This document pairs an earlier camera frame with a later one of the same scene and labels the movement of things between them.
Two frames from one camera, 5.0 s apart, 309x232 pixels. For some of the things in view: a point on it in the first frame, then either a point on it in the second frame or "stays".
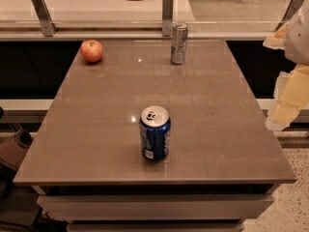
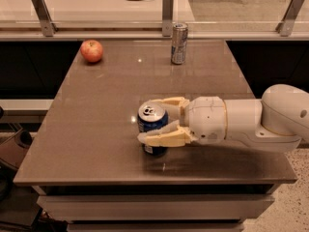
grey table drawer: [155, 208] stays
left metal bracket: [46, 24] stays
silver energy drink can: [179, 43] stays
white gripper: [297, 39] → [207, 119]
